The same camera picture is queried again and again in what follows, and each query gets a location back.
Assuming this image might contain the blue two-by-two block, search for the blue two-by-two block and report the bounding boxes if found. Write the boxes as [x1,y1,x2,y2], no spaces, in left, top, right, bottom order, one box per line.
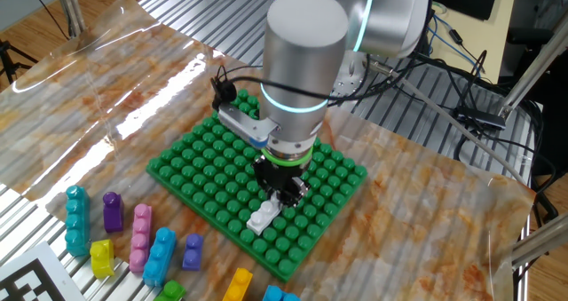
[262,285,302,301]

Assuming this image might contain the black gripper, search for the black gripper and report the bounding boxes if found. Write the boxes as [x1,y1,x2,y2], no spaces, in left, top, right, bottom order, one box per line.
[253,157,312,208]

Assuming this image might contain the blue three-stud block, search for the blue three-stud block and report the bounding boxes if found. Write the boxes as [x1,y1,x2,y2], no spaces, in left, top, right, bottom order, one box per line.
[142,227,178,288]

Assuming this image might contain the marble pattern plastic mat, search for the marble pattern plastic mat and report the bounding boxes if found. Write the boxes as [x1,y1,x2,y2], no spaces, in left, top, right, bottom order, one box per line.
[0,0,538,301]

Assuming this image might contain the beige desk board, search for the beige desk board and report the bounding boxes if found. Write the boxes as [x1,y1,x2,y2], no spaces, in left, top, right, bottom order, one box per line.
[428,0,519,85]

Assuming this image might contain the lime yellow curved block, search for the lime yellow curved block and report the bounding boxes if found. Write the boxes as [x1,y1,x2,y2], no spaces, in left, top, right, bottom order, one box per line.
[90,239,115,279]

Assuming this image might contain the silver robot mounting plate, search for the silver robot mounting plate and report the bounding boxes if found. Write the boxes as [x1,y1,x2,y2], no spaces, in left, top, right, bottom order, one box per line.
[330,51,372,102]

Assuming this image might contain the black tripod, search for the black tripod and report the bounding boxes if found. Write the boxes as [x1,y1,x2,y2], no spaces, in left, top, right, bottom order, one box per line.
[0,38,40,85]

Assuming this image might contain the green two-stud block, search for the green two-stud block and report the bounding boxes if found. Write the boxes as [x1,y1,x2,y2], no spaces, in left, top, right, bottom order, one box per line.
[154,280,187,301]

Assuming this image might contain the indigo two-stud block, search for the indigo two-stud block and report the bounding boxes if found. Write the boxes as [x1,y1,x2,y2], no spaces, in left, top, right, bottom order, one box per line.
[182,233,205,272]

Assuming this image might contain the green flange ring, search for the green flange ring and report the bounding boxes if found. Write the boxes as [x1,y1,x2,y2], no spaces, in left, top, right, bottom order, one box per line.
[260,146,314,169]

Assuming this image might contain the purple stepped block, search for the purple stepped block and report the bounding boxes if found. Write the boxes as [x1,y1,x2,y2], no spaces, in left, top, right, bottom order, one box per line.
[102,191,125,234]

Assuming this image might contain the teal four-stud block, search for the teal four-stud block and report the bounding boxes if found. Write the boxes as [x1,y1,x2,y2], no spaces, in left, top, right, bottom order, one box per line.
[65,185,91,257]

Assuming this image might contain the orange-yellow four-stud block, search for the orange-yellow four-stud block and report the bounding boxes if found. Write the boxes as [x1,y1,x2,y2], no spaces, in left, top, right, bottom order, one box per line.
[222,267,254,301]

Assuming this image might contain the pink four-stud block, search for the pink four-stud block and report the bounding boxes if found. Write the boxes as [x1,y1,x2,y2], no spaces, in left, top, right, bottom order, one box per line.
[129,203,154,274]

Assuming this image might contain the grey hose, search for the grey hose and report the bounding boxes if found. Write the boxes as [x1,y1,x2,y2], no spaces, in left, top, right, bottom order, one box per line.
[367,59,529,186]

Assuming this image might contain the black adapter box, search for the black adapter box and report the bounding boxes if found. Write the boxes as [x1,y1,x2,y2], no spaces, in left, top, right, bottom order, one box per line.
[452,107,508,131]

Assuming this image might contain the green studded baseplate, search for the green studded baseplate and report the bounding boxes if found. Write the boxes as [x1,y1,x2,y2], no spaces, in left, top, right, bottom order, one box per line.
[145,89,368,283]

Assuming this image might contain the white fiducial tag board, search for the white fiducial tag board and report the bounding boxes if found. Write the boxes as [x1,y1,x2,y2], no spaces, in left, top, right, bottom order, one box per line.
[0,241,86,301]

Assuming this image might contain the aluminium frame strut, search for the aluminium frame strut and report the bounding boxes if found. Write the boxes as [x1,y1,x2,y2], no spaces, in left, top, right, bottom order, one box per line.
[51,0,88,39]
[509,214,568,269]
[499,23,568,118]

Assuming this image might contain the white four-stud block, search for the white four-stud block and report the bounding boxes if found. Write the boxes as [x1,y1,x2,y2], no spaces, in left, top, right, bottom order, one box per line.
[246,196,283,236]

